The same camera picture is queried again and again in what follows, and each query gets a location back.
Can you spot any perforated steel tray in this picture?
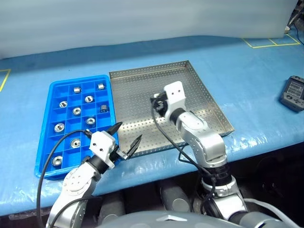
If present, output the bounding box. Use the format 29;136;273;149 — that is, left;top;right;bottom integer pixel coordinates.
108;60;236;159

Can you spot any dark grey rounded cylinder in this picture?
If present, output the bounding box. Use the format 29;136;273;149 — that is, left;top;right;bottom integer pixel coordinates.
98;193;125;224
160;182;192;213

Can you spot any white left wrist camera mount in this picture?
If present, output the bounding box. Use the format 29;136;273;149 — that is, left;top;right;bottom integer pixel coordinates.
89;130;117;169

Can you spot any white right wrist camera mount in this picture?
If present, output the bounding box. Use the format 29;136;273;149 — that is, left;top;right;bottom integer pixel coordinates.
163;81;186;122

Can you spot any blue compartment tray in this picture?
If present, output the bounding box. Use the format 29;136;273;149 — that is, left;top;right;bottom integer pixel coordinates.
34;75;121;181

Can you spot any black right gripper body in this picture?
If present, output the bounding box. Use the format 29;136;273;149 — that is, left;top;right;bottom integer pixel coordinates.
151;91;170;117

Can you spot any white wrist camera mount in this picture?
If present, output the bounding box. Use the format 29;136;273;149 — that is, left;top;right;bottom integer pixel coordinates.
89;130;117;169
163;81;186;122

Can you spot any grey rounded robot torso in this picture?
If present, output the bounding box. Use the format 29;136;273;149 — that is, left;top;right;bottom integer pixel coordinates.
95;211;240;228

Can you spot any dark grey handheld controller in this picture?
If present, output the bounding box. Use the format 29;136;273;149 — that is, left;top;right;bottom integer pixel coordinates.
279;75;304;114

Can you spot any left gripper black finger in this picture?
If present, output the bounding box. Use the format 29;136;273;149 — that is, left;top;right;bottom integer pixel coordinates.
107;121;124;138
126;134;143;159

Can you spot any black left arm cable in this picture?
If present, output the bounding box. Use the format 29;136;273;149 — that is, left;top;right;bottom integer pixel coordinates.
37;129;95;228

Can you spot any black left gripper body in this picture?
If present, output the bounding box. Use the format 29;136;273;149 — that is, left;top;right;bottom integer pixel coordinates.
110;144;129;164

